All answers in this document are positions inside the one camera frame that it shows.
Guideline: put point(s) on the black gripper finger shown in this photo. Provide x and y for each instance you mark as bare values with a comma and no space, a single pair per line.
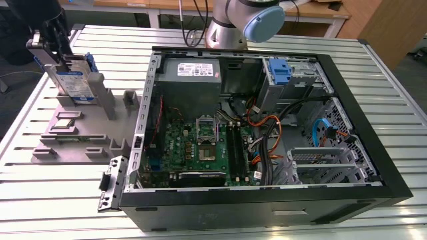
48,35
63,37

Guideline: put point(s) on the hard disk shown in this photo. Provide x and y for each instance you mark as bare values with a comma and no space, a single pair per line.
71,85

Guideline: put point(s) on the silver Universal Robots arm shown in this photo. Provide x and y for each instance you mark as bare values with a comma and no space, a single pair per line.
222,32

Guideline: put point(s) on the metal disk bay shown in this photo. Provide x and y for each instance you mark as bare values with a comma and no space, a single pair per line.
320,166

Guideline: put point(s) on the silver CPU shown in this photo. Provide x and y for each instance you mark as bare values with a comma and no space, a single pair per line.
63,123

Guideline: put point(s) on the grey parts rack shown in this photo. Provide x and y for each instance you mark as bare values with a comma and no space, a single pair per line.
94,125

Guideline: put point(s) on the green RAM stick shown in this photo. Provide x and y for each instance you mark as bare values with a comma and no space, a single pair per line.
71,138

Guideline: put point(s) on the grey power supply unit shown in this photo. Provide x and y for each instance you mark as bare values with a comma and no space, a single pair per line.
187,95

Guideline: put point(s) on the CPU socket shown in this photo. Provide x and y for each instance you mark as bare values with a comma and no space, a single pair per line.
207,130

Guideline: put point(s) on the green motherboard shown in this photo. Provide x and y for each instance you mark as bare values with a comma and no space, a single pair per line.
180,150

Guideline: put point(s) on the thin metal locking lever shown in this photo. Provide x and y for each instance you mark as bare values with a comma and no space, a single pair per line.
218,131

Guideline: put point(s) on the blue plastic drive latch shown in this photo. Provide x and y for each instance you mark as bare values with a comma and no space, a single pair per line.
278,72

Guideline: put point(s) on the metal optical drive cage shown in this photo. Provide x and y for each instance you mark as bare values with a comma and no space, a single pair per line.
274,97

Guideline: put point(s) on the black RAM slot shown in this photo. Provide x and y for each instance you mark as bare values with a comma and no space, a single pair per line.
242,150
234,150

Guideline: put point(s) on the black graphics card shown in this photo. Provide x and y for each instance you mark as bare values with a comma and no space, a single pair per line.
200,178

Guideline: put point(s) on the black open PC case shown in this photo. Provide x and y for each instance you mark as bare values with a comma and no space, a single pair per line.
234,212

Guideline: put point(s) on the brown wooden cabinet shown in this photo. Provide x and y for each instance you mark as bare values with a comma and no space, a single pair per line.
394,30

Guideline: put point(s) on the dark chair base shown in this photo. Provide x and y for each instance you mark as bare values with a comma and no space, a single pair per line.
420,53

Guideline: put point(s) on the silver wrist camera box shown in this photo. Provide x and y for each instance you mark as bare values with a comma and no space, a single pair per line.
35,45

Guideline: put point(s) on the hinged metal case bracket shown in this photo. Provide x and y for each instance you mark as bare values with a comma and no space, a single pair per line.
115,175

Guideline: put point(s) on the wooden desk with white frame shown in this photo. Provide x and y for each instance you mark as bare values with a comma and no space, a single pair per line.
324,12

